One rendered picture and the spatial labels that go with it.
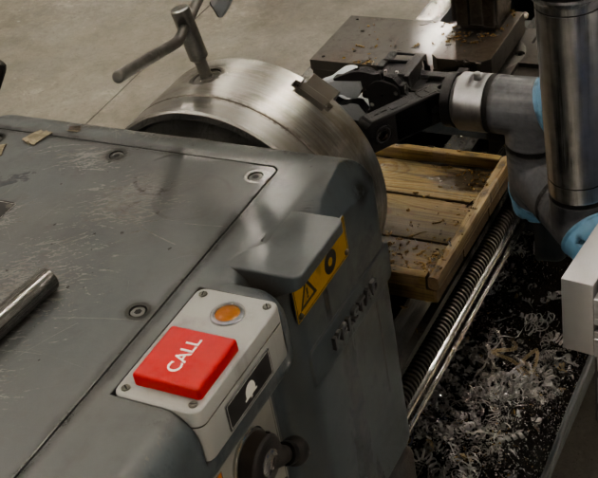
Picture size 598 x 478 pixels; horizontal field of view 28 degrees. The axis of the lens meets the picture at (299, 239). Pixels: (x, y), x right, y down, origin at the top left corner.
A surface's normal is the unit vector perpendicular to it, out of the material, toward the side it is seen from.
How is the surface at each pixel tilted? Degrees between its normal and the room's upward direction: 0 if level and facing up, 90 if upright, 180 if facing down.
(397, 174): 0
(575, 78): 91
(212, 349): 0
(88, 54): 0
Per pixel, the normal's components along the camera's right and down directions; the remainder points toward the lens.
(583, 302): -0.53, 0.55
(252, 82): 0.03, -0.76
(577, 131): -0.19, 0.61
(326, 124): 0.55, -0.44
